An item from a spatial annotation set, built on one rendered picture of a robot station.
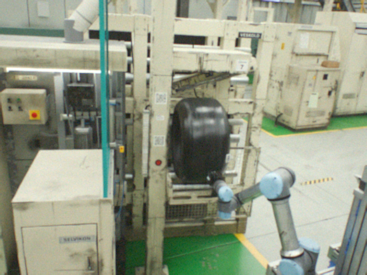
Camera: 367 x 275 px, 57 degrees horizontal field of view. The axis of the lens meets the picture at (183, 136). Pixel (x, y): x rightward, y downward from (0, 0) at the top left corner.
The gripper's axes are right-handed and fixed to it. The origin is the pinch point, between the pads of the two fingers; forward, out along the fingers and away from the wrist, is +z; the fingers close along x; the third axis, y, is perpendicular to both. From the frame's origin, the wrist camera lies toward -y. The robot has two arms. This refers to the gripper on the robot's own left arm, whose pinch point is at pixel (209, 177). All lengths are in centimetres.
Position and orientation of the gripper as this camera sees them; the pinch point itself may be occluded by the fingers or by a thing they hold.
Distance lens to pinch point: 220.3
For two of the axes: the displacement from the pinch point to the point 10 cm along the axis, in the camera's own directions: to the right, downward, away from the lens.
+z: -1.9, -2.2, 9.6
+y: 0.3, -9.7, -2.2
